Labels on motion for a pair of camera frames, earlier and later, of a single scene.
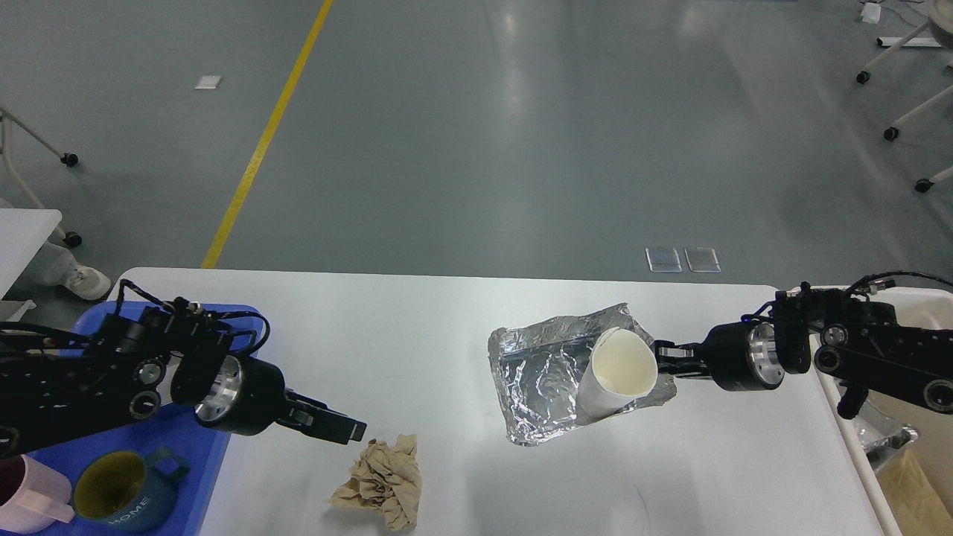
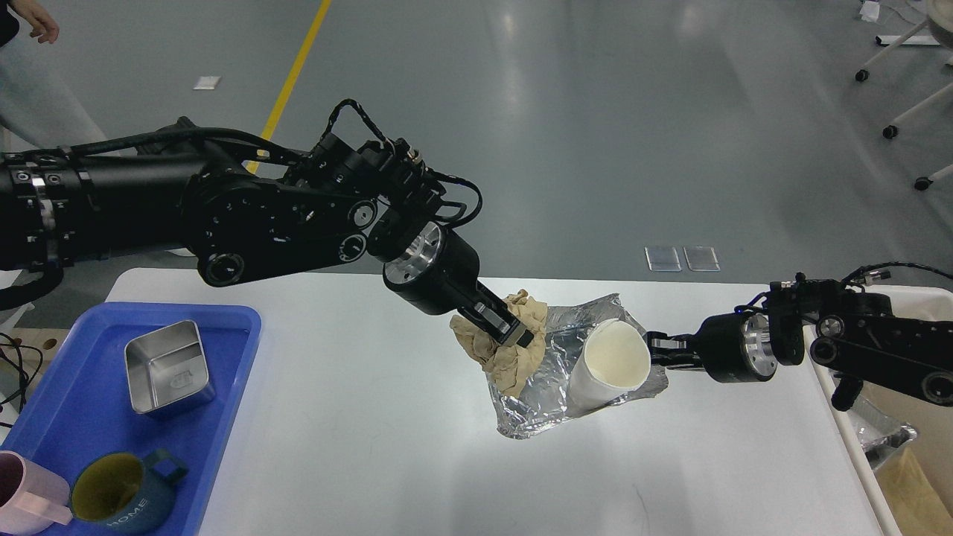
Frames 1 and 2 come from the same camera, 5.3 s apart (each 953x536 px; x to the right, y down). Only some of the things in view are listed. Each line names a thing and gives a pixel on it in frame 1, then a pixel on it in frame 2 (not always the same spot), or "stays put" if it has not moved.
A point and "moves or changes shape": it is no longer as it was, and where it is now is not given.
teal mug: (123, 492) stays put
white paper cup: (622, 366) moves or changes shape
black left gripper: (248, 397) to (435, 275)
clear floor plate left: (663, 260) stays put
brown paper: (386, 477) to (516, 367)
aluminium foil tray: (539, 367) moves or changes shape
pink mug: (32, 495) stays put
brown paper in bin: (916, 509) stays put
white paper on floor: (208, 82) stays put
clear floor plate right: (702, 260) stays put
